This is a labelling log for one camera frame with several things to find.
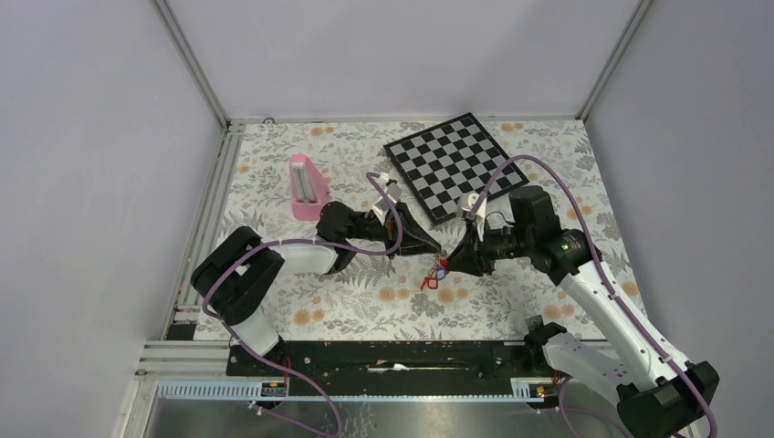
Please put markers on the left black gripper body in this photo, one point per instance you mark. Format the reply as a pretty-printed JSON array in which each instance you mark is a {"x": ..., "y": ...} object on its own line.
[{"x": 388, "y": 233}]

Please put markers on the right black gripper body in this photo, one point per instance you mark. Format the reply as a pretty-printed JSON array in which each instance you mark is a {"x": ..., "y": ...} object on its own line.
[{"x": 498, "y": 244}]

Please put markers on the red tag key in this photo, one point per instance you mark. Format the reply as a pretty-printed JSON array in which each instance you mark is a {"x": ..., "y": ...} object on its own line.
[{"x": 430, "y": 283}]

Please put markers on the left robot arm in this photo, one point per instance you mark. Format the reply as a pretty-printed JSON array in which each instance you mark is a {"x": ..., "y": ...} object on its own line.
[{"x": 234, "y": 280}]

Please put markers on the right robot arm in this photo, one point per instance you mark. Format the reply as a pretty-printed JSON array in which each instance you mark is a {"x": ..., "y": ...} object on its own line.
[{"x": 655, "y": 388}]

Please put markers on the black grey checkerboard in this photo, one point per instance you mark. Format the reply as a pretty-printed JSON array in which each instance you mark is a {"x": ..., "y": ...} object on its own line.
[{"x": 444, "y": 162}]

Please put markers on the pink plastic box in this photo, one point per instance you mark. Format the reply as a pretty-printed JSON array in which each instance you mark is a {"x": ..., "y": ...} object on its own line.
[{"x": 309, "y": 189}]

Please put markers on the floral table mat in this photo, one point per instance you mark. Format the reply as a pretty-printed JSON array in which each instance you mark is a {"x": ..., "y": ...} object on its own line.
[{"x": 381, "y": 298}]

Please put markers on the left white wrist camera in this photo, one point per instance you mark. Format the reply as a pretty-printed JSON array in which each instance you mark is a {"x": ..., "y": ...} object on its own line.
[{"x": 380, "y": 207}]

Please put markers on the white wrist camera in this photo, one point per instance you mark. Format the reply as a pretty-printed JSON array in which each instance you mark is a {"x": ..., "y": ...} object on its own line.
[
  {"x": 472, "y": 208},
  {"x": 380, "y": 207}
]

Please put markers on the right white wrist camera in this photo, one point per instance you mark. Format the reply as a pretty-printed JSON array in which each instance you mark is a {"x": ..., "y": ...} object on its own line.
[{"x": 472, "y": 208}]

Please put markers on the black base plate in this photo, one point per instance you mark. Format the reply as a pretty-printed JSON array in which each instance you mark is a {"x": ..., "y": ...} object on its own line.
[{"x": 404, "y": 369}]

